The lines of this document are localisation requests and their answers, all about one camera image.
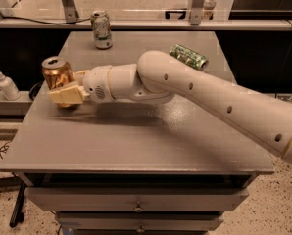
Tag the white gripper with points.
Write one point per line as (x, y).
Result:
(96, 83)

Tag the orange LaCroix can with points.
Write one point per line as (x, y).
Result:
(58, 73)

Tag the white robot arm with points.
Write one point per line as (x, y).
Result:
(157, 77)

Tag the white green soda can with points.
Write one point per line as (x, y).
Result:
(100, 24)

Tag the green patterned can lying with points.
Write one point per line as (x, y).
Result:
(189, 57)

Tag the white pump bottle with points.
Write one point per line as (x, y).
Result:
(9, 88)

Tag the grey drawer cabinet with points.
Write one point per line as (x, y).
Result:
(131, 145)

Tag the upper grey drawer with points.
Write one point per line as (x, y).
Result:
(137, 199)

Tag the grey drawer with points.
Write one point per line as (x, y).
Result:
(137, 199)
(143, 221)

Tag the lower grey drawer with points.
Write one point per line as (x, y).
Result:
(143, 221)

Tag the black table leg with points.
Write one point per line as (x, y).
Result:
(17, 214)

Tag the grey metal bracket left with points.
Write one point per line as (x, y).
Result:
(70, 11)

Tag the grey metal bracket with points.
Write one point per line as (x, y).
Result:
(70, 11)
(196, 11)

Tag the grey metal bracket right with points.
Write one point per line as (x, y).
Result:
(196, 11)

